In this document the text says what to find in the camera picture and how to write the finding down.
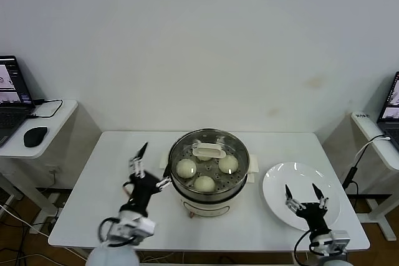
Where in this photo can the white side table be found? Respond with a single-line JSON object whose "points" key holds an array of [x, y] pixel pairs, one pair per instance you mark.
{"points": [[364, 129], [62, 129]]}

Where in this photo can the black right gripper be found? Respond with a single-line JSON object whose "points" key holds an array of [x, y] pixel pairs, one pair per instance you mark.
{"points": [[313, 216]]}

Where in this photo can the white desk stand legs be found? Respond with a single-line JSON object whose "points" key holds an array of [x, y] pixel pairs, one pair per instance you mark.
{"points": [[378, 216]]}

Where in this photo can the perforated steel steamer basket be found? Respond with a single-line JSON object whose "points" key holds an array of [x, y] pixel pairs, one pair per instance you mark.
{"points": [[249, 169]]}

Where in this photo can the cream electric cooking pot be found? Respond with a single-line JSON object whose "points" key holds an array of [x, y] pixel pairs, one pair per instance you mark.
{"points": [[207, 208]]}

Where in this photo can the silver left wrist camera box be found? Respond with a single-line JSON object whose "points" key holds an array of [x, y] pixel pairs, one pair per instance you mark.
{"points": [[137, 227]]}

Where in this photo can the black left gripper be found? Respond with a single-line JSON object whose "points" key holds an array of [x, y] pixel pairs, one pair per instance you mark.
{"points": [[141, 191]]}

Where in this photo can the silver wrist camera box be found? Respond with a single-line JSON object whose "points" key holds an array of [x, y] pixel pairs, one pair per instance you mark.
{"points": [[137, 227], [338, 241]]}

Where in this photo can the white wall socket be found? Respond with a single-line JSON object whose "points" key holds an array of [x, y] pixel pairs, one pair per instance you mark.
{"points": [[53, 171]]}

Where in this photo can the black laptop with dark screen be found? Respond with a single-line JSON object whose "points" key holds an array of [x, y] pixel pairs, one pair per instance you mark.
{"points": [[391, 116]]}

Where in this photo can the black computer mouse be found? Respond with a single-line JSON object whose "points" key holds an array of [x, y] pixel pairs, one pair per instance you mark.
{"points": [[35, 136]]}

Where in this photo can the round glass pot lid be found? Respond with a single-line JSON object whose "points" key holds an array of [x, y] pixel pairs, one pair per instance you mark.
{"points": [[209, 150]]}

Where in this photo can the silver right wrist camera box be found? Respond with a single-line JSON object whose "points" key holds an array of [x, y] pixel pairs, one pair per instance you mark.
{"points": [[338, 241]]}

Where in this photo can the black laptop with pink screen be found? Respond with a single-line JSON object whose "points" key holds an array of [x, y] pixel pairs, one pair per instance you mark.
{"points": [[12, 113]]}

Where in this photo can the round white plate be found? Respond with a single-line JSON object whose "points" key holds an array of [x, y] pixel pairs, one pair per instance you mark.
{"points": [[299, 178]]}

